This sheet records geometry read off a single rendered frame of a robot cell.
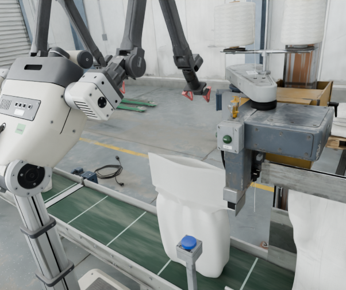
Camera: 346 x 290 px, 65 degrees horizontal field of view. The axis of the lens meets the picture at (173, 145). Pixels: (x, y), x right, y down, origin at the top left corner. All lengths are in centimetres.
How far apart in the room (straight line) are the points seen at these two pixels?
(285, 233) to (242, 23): 103
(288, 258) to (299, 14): 118
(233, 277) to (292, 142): 96
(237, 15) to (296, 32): 23
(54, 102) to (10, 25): 773
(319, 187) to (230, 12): 72
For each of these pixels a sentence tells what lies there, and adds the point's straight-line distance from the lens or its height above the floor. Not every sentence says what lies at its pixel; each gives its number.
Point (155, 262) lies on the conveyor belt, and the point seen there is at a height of 38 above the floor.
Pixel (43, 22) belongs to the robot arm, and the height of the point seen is 169.
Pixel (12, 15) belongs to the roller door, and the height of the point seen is 214.
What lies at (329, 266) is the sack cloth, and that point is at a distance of 121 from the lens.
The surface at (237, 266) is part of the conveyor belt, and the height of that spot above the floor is 38.
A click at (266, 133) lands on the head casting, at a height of 130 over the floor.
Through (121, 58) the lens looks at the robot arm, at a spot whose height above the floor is 155.
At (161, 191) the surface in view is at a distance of 149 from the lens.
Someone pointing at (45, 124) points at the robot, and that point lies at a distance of 96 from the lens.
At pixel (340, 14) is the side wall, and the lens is 599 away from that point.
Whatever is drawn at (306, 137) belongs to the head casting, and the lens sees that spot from 86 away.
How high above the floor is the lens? 164
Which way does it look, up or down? 24 degrees down
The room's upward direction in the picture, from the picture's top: 6 degrees counter-clockwise
